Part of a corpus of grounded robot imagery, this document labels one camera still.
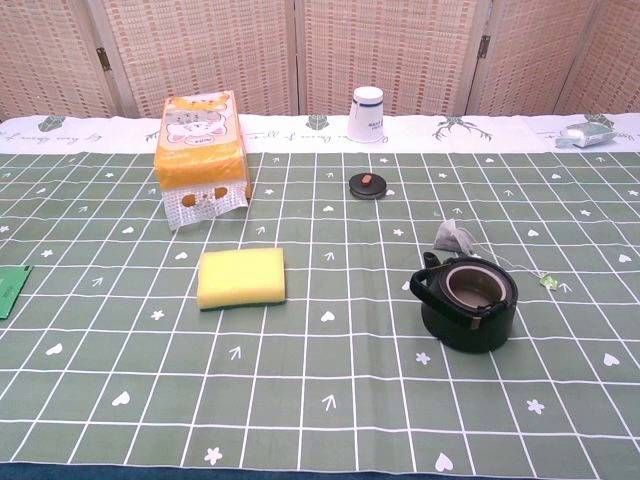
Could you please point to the crumpled plastic wrapper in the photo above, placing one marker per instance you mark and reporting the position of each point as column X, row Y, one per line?
column 585, row 134

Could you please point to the yellow green sponge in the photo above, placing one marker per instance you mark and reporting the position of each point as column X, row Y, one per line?
column 241, row 276

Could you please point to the orange cat tissue pack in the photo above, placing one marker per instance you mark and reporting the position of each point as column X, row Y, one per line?
column 200, row 145

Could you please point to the woven folding screen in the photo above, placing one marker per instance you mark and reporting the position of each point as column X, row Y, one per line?
column 320, row 55

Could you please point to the white paper cup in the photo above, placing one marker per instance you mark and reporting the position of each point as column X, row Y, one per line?
column 366, row 115

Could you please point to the black teapot lid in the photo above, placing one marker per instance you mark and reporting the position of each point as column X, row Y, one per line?
column 367, row 186

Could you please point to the black teapot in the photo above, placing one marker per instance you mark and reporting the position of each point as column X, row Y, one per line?
column 465, row 310

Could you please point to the green card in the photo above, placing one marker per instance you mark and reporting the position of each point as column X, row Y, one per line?
column 9, row 295

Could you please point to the green checked tablecloth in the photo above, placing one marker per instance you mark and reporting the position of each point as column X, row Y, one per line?
column 320, row 390

